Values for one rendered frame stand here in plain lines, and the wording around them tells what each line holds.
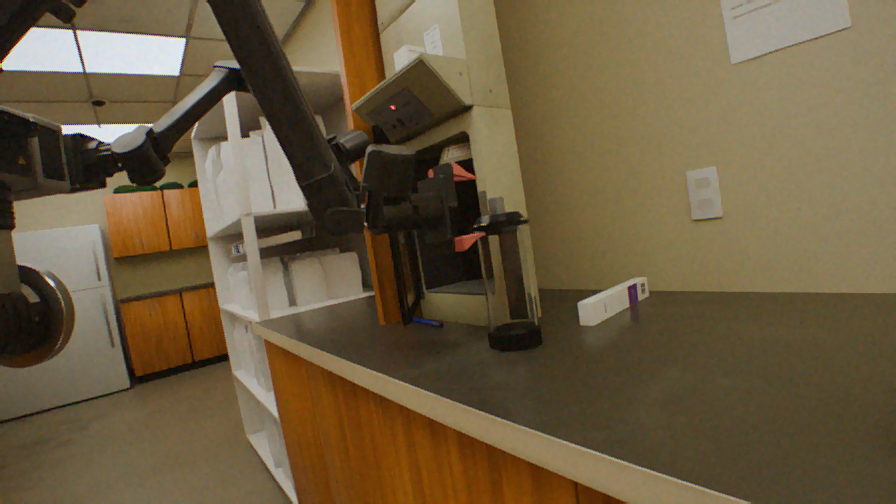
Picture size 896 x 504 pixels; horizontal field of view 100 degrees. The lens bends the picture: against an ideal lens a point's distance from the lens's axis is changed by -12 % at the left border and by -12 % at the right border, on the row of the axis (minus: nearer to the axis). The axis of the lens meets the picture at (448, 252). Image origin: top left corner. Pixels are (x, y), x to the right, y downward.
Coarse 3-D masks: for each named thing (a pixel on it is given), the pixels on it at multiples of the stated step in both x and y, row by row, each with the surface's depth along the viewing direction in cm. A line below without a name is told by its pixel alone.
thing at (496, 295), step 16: (480, 224) 73; (528, 224) 74; (480, 240) 75; (496, 240) 73; (512, 240) 73; (480, 256) 76; (496, 256) 73; (512, 256) 73; (528, 256) 75; (496, 272) 73; (512, 272) 73; (528, 272) 74; (496, 288) 74; (512, 288) 73; (528, 288) 74; (496, 304) 74; (512, 304) 73; (528, 304) 74; (496, 320) 75; (512, 320) 73; (528, 320) 74
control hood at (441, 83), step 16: (416, 64) 82; (432, 64) 81; (448, 64) 83; (464, 64) 86; (384, 80) 91; (400, 80) 88; (416, 80) 85; (432, 80) 83; (448, 80) 83; (464, 80) 85; (368, 96) 97; (384, 96) 94; (416, 96) 90; (432, 96) 87; (448, 96) 85; (464, 96) 85; (368, 112) 102; (432, 112) 92; (448, 112) 90; (416, 128) 99
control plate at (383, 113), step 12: (396, 96) 92; (408, 96) 91; (384, 108) 98; (396, 108) 96; (408, 108) 94; (420, 108) 92; (372, 120) 104; (384, 120) 102; (408, 120) 98; (420, 120) 96; (384, 132) 106; (396, 132) 104
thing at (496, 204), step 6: (492, 198) 75; (498, 198) 75; (492, 204) 76; (498, 204) 75; (504, 204) 77; (492, 210) 76; (498, 210) 75; (504, 210) 76; (486, 216) 74; (492, 216) 73; (498, 216) 73; (504, 216) 73; (510, 216) 73; (516, 216) 73; (522, 216) 75; (480, 222) 74; (486, 222) 73; (492, 222) 73
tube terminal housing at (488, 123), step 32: (448, 0) 87; (480, 0) 89; (384, 32) 108; (416, 32) 98; (448, 32) 89; (480, 32) 89; (384, 64) 111; (480, 64) 88; (480, 96) 88; (448, 128) 94; (480, 128) 87; (512, 128) 93; (480, 160) 88; (512, 160) 93; (512, 192) 92; (448, 320) 105; (480, 320) 96
